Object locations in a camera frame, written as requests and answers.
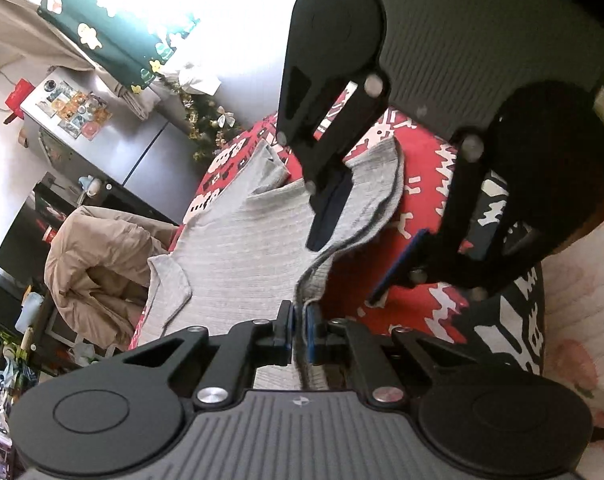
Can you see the red container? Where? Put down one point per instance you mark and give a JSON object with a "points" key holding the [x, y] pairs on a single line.
{"points": [[19, 97]]}

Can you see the grey knit sweater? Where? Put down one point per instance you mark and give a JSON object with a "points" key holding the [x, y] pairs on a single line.
{"points": [[242, 260]]}

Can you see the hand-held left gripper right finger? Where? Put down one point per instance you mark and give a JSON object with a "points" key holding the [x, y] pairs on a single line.
{"points": [[311, 325]]}

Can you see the red paper cup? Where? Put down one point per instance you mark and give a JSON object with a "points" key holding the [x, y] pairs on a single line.
{"points": [[49, 235]]}

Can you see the white cloth bundle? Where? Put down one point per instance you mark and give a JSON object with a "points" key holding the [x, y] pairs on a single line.
{"points": [[197, 77]]}

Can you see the red patterned blanket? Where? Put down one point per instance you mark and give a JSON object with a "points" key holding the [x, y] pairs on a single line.
{"points": [[421, 160]]}

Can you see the group of fridge magnets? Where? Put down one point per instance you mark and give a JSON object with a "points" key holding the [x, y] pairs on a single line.
{"points": [[72, 110]]}

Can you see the white blue figurine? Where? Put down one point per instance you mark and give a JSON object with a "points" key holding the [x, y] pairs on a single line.
{"points": [[91, 186]]}

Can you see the light blue cloth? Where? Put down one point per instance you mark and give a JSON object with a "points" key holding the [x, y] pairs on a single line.
{"points": [[29, 310]]}

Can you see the black desk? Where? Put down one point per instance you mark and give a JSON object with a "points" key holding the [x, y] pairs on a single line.
{"points": [[22, 230]]}

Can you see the silver refrigerator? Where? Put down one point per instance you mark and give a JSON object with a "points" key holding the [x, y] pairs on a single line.
{"points": [[132, 145]]}

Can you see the beige padded jacket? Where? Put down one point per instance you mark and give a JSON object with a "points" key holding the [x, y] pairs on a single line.
{"points": [[97, 260]]}

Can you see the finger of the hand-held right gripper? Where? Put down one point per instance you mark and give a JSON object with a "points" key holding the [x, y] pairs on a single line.
{"points": [[327, 220], [406, 260]]}

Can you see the decorated christmas tree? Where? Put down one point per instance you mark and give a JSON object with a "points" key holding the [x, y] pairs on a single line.
{"points": [[207, 125]]}

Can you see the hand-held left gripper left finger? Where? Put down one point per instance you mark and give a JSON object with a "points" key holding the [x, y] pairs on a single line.
{"points": [[288, 320]]}

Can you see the person's floral quilted clothing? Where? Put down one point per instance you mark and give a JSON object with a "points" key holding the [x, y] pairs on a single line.
{"points": [[581, 310]]}

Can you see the green printed curtain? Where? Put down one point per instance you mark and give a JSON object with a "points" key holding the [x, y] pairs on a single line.
{"points": [[107, 25]]}

